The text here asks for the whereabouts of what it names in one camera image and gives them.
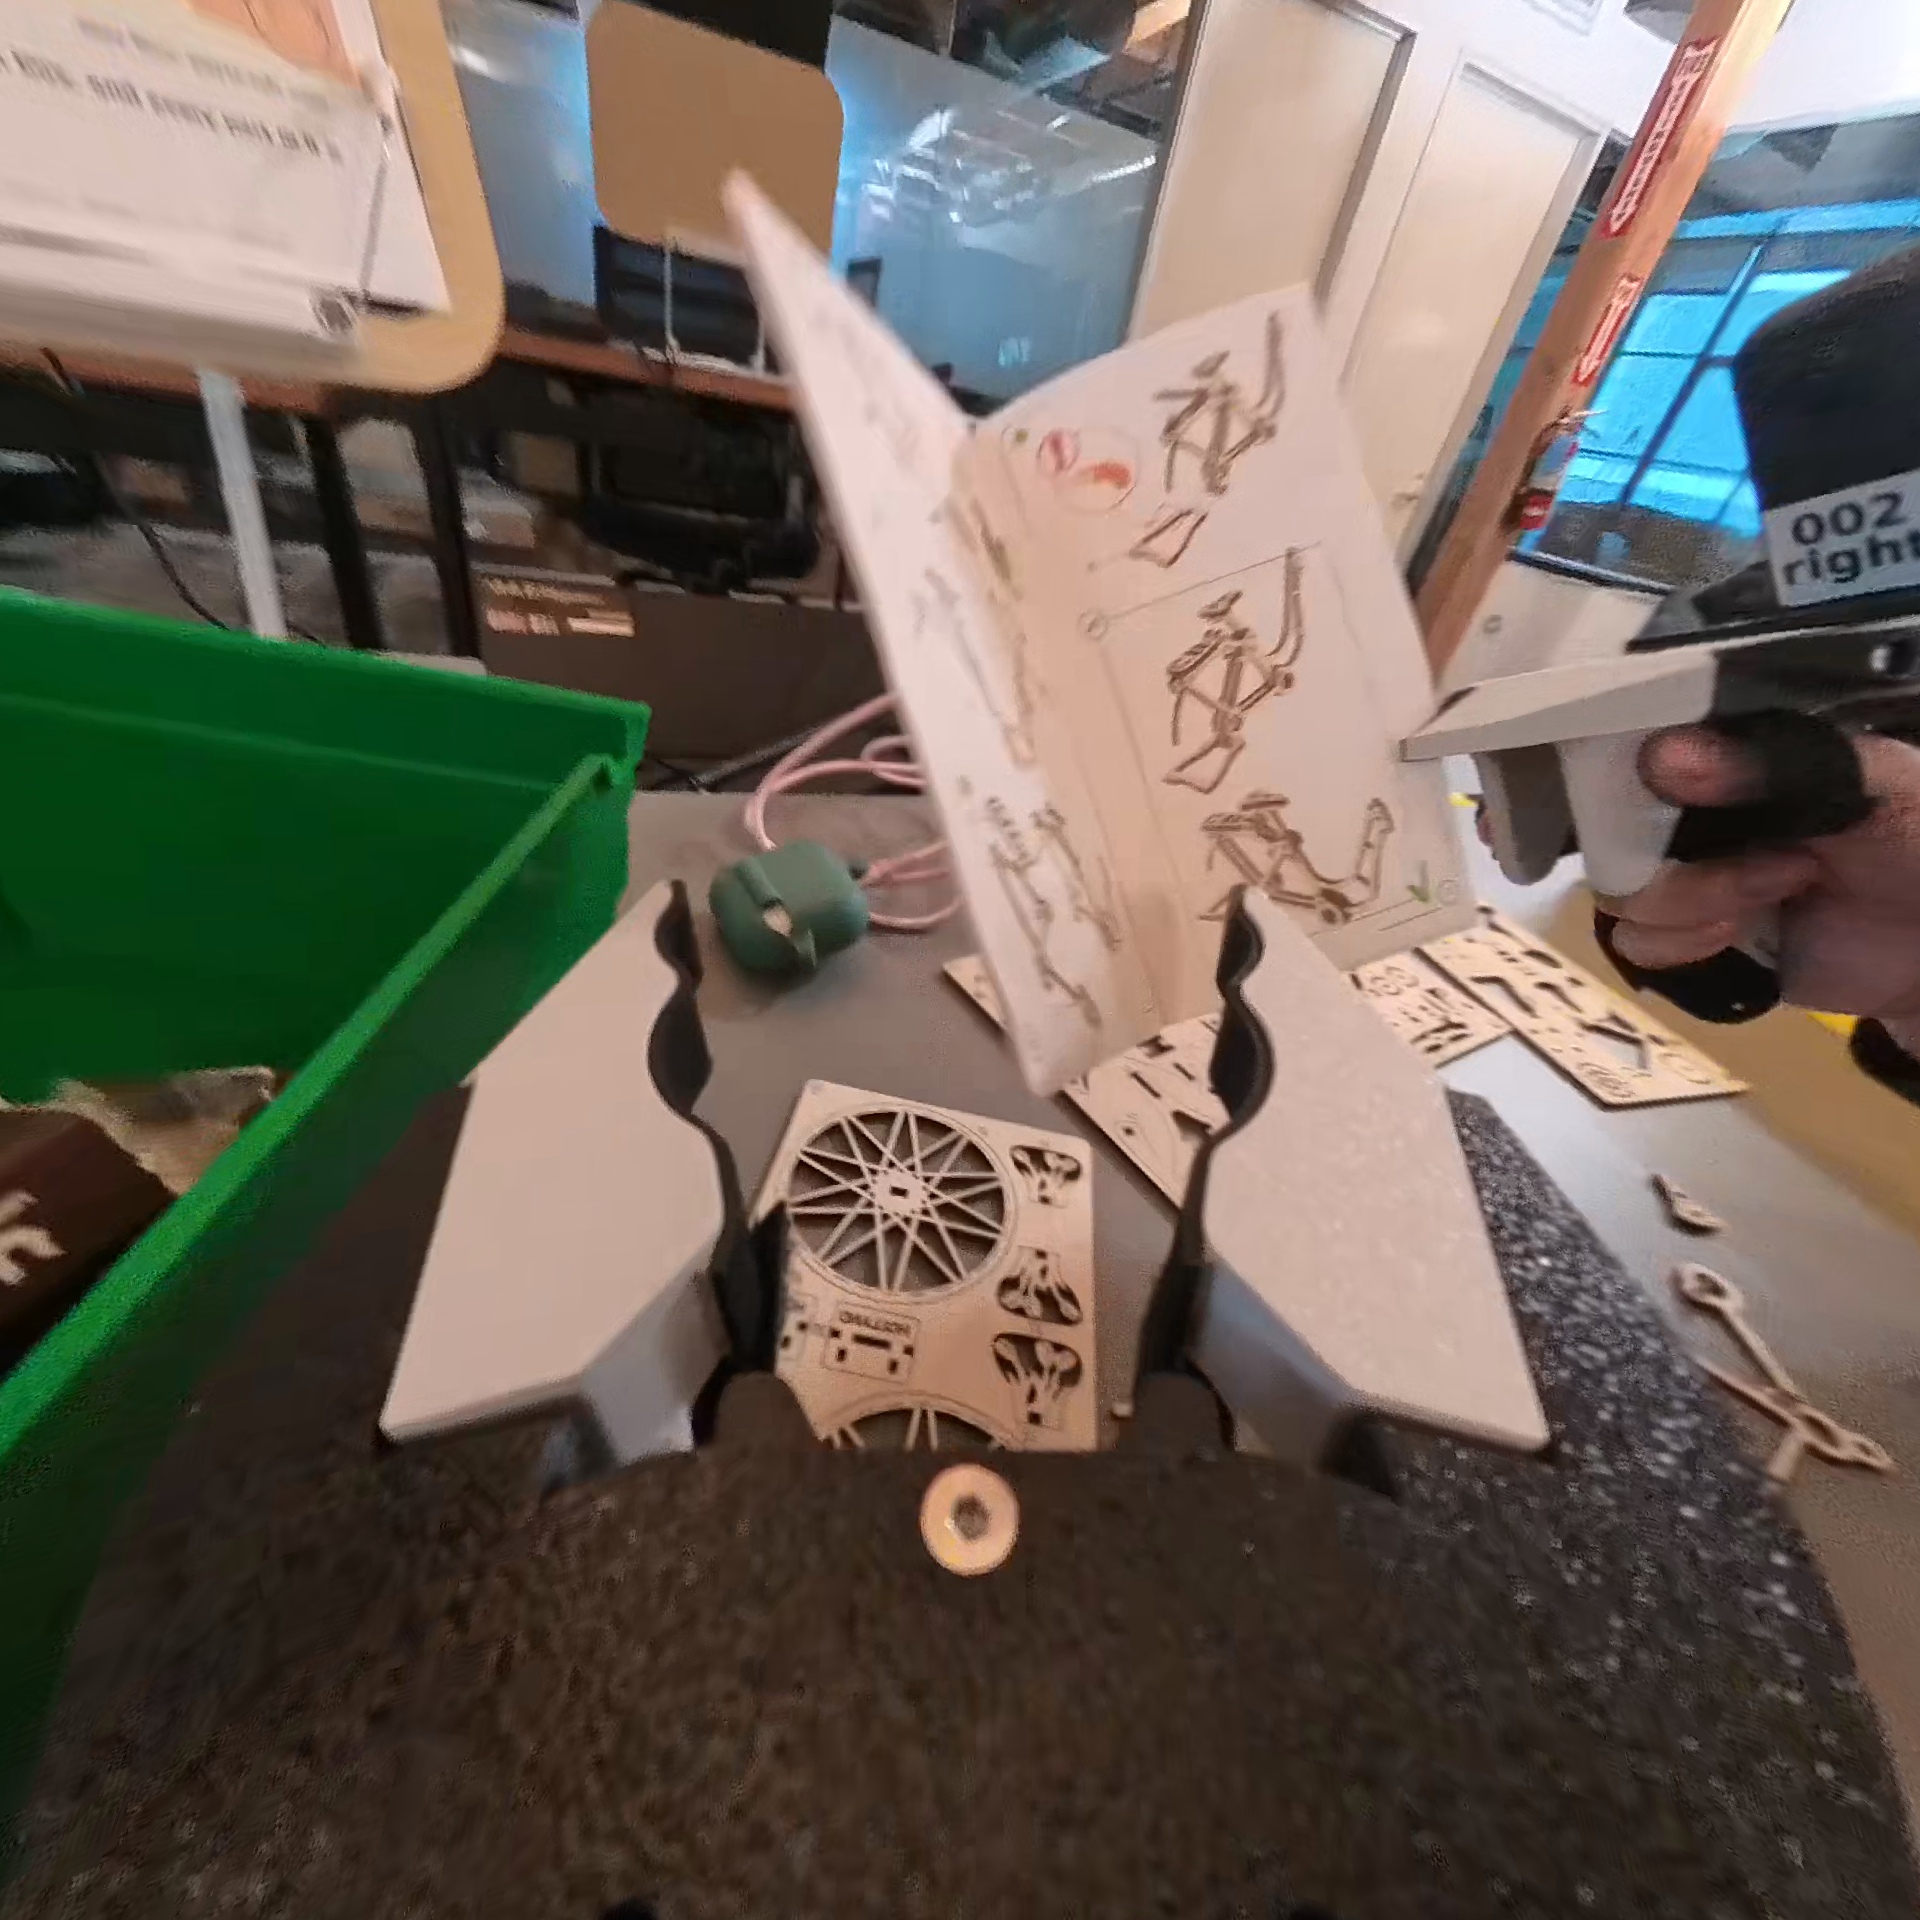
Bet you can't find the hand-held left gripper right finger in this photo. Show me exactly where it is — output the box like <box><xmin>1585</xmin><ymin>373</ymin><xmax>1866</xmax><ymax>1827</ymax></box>
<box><xmin>1141</xmin><ymin>884</ymin><xmax>1551</xmax><ymax>1469</ymax></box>

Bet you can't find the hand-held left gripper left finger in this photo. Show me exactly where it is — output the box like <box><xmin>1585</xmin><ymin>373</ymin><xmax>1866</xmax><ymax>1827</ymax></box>
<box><xmin>377</xmin><ymin>882</ymin><xmax>784</xmax><ymax>1469</ymax></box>

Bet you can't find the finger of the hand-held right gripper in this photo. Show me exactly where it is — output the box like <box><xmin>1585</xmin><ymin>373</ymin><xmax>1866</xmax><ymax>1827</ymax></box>
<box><xmin>1470</xmin><ymin>747</ymin><xmax>1568</xmax><ymax>886</ymax></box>
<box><xmin>1400</xmin><ymin>647</ymin><xmax>1742</xmax><ymax>769</ymax></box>

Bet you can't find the white instruction booklet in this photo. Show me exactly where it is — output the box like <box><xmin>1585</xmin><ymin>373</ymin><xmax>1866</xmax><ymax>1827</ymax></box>
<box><xmin>719</xmin><ymin>170</ymin><xmax>1443</xmax><ymax>1099</ymax></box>

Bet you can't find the wooden parts sheet with wheel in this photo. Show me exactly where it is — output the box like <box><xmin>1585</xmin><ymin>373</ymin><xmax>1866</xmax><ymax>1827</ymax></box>
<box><xmin>750</xmin><ymin>1079</ymin><xmax>1099</xmax><ymax>1454</ymax></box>

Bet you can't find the person's right hand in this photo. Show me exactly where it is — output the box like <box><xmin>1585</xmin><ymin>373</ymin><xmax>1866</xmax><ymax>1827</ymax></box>
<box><xmin>1591</xmin><ymin>721</ymin><xmax>1920</xmax><ymax>1051</ymax></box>

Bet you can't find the red fire extinguisher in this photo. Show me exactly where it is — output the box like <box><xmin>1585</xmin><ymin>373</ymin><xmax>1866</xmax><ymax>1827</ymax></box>
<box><xmin>1515</xmin><ymin>405</ymin><xmax>1583</xmax><ymax>531</ymax></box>

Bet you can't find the green earbuds case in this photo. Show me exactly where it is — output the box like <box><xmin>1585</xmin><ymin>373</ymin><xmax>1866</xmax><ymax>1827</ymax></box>
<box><xmin>709</xmin><ymin>839</ymin><xmax>874</xmax><ymax>981</ymax></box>

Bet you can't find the green plastic bin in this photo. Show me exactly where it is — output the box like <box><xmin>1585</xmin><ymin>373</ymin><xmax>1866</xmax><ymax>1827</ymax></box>
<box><xmin>0</xmin><ymin>585</ymin><xmax>650</xmax><ymax>1818</ymax></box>

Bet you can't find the brown box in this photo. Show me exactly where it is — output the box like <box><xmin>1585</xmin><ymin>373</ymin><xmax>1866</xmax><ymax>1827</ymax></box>
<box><xmin>0</xmin><ymin>1111</ymin><xmax>177</xmax><ymax>1359</ymax></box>

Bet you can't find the black box with white label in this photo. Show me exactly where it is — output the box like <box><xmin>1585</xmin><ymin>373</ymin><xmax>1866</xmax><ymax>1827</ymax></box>
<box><xmin>478</xmin><ymin>567</ymin><xmax>888</xmax><ymax>758</ymax></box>

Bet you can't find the white and wooden document stand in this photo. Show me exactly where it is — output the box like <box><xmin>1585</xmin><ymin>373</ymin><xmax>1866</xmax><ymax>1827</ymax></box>
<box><xmin>193</xmin><ymin>0</ymin><xmax>507</xmax><ymax>639</ymax></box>

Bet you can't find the bare wooden document stand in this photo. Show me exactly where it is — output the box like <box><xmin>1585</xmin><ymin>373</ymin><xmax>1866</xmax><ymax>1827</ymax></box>
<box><xmin>584</xmin><ymin>0</ymin><xmax>846</xmax><ymax>244</ymax></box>

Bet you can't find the printed instruction paper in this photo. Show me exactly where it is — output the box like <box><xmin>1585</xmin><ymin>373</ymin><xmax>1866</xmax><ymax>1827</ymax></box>
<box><xmin>0</xmin><ymin>0</ymin><xmax>455</xmax><ymax>369</ymax></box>

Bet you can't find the wooden post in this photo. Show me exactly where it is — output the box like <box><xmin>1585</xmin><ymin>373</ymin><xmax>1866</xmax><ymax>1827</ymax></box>
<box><xmin>1416</xmin><ymin>0</ymin><xmax>1760</xmax><ymax>676</ymax></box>

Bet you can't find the pink cable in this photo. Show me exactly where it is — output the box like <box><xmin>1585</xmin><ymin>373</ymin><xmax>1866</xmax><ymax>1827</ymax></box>
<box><xmin>746</xmin><ymin>692</ymin><xmax>968</xmax><ymax>934</ymax></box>

